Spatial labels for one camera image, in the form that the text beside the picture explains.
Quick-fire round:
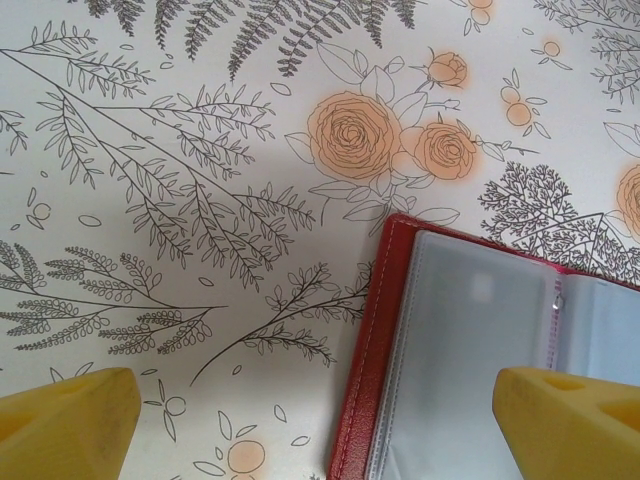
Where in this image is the red card holder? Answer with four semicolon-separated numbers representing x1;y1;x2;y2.
326;212;640;480

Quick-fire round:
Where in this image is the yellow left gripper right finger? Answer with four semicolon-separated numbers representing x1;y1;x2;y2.
491;365;640;480

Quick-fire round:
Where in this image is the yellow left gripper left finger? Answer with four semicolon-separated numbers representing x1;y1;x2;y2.
0;366;145;480

